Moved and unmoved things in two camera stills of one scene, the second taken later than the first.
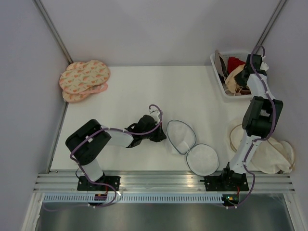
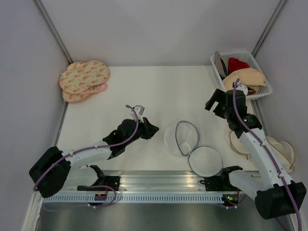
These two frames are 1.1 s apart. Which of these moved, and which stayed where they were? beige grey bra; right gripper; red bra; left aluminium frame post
Moved: right gripper
Stayed: left aluminium frame post; beige grey bra; red bra
